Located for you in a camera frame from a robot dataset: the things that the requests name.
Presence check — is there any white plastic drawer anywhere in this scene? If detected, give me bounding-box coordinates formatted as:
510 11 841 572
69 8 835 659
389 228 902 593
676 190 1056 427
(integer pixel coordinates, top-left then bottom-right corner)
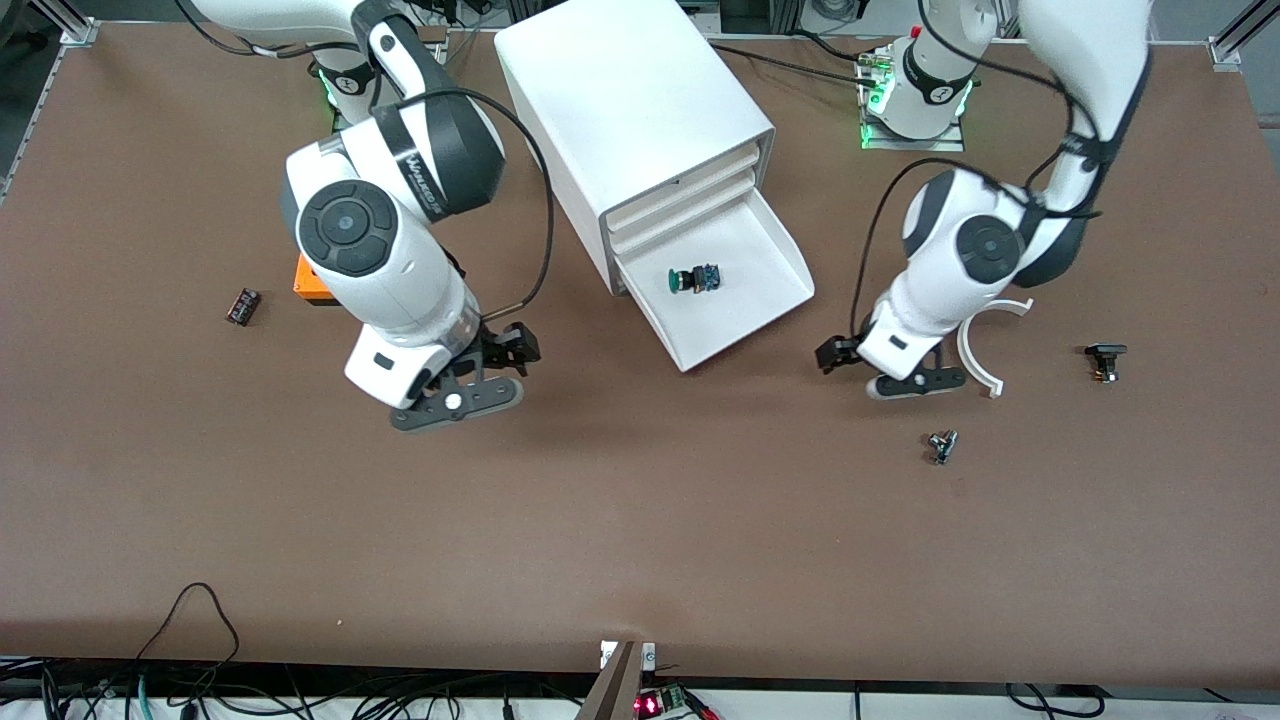
607 165 758 253
602 143 761 233
612 188 816 373

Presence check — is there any green push button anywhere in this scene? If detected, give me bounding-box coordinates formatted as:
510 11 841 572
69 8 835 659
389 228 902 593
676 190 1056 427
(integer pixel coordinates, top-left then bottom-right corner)
667 262 723 297

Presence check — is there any white drawer cabinet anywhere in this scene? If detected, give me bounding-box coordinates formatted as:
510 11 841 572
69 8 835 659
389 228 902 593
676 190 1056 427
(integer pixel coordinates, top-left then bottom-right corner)
494 0 777 296

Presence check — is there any orange box with hole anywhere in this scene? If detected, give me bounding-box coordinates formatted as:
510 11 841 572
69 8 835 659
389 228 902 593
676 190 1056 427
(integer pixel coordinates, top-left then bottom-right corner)
293 252 336 303

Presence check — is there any circuit board with red light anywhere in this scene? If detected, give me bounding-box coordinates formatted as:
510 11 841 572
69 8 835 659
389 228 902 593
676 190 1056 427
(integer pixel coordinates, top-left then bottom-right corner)
632 685 721 720

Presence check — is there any white plastic half ring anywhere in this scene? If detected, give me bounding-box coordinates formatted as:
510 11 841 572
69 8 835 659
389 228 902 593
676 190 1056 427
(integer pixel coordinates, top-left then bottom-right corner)
957 298 1035 399

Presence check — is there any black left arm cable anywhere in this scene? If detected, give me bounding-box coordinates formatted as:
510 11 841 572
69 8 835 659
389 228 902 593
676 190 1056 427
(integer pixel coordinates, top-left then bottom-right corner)
850 0 1106 341

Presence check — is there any black capped metal switch part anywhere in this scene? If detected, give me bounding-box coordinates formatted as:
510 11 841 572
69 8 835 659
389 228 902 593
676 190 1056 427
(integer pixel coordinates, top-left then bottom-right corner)
1085 343 1129 385

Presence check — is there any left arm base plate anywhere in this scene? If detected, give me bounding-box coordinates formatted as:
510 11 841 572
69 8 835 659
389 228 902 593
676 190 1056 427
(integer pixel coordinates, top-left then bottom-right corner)
860 45 967 153

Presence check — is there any thin black looped cable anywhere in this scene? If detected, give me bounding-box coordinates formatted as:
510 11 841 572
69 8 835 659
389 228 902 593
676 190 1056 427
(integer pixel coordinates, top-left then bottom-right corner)
135 582 241 666

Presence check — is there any black cable behind cabinet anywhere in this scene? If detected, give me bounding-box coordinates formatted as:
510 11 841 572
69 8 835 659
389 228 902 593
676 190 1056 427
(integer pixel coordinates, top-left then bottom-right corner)
705 40 886 91

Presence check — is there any aluminium frame profile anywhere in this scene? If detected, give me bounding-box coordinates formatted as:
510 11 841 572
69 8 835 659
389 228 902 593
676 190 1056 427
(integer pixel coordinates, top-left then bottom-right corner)
30 0 101 46
1208 0 1280 66

